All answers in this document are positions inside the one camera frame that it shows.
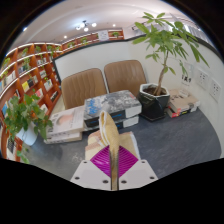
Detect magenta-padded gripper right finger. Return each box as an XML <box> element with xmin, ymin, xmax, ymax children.
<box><xmin>117</xmin><ymin>145</ymin><xmax>158</xmax><ymax>191</ymax></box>

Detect large dark grey book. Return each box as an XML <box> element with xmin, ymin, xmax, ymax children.
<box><xmin>83</xmin><ymin>89</ymin><xmax>143</xmax><ymax>121</ymax></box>
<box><xmin>83</xmin><ymin>114</ymin><xmax>140</xmax><ymax>131</ymax></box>

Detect small stack of books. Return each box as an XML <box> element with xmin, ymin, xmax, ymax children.
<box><xmin>166</xmin><ymin>88</ymin><xmax>202</xmax><ymax>119</ymax></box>

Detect large white book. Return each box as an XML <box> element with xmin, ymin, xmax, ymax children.
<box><xmin>43</xmin><ymin>131</ymin><xmax>84</xmax><ymax>145</ymax></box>
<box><xmin>46</xmin><ymin>105</ymin><xmax>86</xmax><ymax>136</ymax></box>

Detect white dark-framed partition screen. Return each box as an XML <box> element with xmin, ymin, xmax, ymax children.
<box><xmin>53</xmin><ymin>34</ymin><xmax>224</xmax><ymax>158</ymax></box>

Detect white wall socket plate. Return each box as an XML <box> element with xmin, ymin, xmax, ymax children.
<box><xmin>209</xmin><ymin>79</ymin><xmax>223</xmax><ymax>103</ymax></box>
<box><xmin>196</xmin><ymin>68</ymin><xmax>209</xmax><ymax>89</ymax></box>

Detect multi-bulb ceiling lamp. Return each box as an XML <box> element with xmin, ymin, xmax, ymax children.
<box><xmin>75</xmin><ymin>20</ymin><xmax>98</xmax><ymax>33</ymax></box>

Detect ivy plant in white pot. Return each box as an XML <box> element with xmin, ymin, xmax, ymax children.
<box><xmin>3</xmin><ymin>93</ymin><xmax>54</xmax><ymax>164</ymax></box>

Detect recessed ceiling spot lights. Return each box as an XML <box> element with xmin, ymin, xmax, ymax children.
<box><xmin>22</xmin><ymin>22</ymin><xmax>118</xmax><ymax>39</ymax></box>

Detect small tree in black pot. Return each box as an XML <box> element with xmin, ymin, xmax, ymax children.
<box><xmin>132</xmin><ymin>12</ymin><xmax>210</xmax><ymax>122</ymax></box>

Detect orange wooden bookshelf unit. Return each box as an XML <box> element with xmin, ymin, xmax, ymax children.
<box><xmin>0</xmin><ymin>29</ymin><xmax>125</xmax><ymax>161</ymax></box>

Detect cream and tan striped towel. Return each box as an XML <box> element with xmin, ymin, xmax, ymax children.
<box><xmin>84</xmin><ymin>110</ymin><xmax>141</xmax><ymax>191</ymax></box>

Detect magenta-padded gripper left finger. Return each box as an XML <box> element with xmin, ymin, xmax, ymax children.
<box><xmin>70</xmin><ymin>145</ymin><xmax>113</xmax><ymax>190</ymax></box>

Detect tan padded chair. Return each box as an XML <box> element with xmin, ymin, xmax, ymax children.
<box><xmin>103</xmin><ymin>59</ymin><xmax>148</xmax><ymax>98</ymax></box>
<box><xmin>60</xmin><ymin>67</ymin><xmax>108</xmax><ymax>110</ymax></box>

